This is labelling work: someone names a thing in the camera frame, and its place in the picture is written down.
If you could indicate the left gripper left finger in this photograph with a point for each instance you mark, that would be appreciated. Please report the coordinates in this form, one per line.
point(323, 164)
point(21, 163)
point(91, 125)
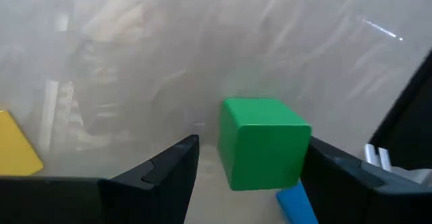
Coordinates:
point(101, 203)

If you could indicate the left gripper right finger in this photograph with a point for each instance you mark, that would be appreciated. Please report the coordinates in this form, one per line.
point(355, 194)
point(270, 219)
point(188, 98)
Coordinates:
point(364, 203)

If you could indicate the green wooden cube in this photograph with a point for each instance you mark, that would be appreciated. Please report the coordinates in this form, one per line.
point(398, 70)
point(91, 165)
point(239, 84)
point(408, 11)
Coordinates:
point(263, 143)

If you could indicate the small blue wooden cube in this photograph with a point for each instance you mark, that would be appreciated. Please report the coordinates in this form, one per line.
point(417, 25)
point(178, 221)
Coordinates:
point(297, 207)

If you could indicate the yellow wooden cube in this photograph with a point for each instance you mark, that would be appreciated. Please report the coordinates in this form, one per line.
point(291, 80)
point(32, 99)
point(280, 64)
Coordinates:
point(17, 149)

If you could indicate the silver aluminium bracket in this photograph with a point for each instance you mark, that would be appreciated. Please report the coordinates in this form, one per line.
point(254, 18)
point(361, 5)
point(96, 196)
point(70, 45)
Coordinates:
point(373, 154)

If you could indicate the black table frame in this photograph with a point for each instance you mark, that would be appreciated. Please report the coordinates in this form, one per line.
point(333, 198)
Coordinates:
point(411, 126)

